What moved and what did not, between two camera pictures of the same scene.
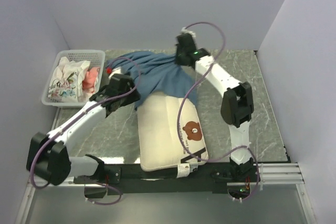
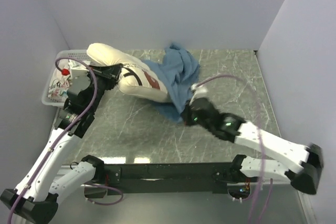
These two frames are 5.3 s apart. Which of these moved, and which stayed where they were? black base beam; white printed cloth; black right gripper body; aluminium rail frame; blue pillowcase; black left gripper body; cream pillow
Moved: black right gripper body; cream pillow; blue pillowcase; black left gripper body
Stayed: aluminium rail frame; white printed cloth; black base beam
